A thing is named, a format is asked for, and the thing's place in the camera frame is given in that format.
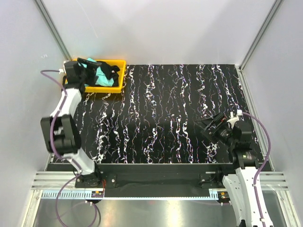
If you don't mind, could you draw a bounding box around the black t shirt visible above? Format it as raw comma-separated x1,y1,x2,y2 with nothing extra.
96,61,120,87

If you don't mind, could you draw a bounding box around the small circuit board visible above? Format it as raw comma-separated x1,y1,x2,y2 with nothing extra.
218,192,230,203
91,191,104,198

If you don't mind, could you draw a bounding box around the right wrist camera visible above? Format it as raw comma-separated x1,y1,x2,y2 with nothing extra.
227,109,243,129

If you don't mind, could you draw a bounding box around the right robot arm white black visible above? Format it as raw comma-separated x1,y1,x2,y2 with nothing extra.
196,110,274,227

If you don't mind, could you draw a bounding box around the aluminium frame rail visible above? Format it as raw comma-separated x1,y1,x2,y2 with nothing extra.
31,172,288,191

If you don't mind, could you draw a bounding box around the right small circuit board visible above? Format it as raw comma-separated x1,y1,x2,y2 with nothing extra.
218,192,230,203

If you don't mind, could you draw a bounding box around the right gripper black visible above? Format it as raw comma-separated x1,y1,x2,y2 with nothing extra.
194,112,236,147

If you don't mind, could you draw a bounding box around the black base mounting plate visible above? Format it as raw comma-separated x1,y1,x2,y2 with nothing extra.
75,164,233,198

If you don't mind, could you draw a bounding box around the yellow plastic bin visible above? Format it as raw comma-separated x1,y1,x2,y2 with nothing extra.
62,60,126,94

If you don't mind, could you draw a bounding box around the black marble pattern mat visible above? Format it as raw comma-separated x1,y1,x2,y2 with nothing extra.
74,64,248,164

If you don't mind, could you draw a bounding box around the teal t shirt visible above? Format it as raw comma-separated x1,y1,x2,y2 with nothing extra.
87,58,114,87

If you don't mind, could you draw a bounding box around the left small circuit board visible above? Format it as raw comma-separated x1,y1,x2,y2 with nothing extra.
91,191,104,198

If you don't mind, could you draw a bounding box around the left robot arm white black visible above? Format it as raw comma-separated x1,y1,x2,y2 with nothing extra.
40,58,102,187

